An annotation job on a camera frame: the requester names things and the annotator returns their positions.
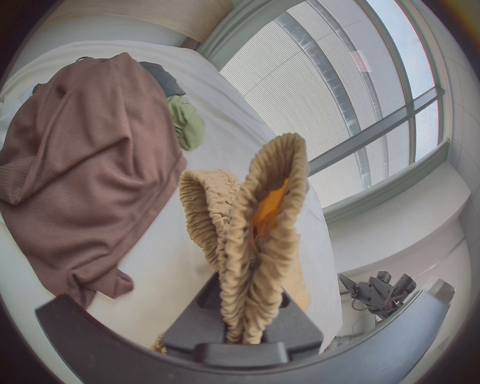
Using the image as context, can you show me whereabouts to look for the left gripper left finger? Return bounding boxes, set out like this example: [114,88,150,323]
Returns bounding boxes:
[163,272,230,349]

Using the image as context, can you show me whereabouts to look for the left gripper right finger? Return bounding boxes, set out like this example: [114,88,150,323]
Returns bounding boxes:
[262,287,324,354]

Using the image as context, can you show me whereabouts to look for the mustard yellow shorts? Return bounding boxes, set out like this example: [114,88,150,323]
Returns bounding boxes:
[152,132,312,355]

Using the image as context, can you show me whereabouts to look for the bed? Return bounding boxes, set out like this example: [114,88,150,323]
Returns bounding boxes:
[0,0,343,355]

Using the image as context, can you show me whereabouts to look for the green garment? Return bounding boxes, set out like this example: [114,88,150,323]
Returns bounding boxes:
[167,95,206,152]

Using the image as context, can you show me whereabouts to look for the window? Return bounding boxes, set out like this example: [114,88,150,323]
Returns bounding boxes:
[219,0,448,209]

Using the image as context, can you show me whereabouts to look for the brown garment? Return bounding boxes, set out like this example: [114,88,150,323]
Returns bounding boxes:
[0,52,188,310]

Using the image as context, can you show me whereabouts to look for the black garment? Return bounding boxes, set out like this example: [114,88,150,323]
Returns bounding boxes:
[139,61,187,99]

